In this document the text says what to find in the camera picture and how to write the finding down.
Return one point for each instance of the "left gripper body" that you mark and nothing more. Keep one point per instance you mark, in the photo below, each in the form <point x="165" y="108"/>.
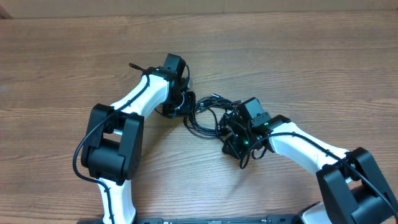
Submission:
<point x="180" y="104"/>

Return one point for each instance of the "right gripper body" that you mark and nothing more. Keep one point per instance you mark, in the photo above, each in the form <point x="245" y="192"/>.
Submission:
<point x="237" y="145"/>

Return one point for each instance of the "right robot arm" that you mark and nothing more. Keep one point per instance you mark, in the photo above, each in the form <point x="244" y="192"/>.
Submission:
<point x="351" y="183"/>

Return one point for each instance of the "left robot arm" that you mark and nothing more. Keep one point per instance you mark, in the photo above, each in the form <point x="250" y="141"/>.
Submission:
<point x="110" y="152"/>

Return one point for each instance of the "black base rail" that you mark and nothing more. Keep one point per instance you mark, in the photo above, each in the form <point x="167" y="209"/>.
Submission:
<point x="269" y="219"/>

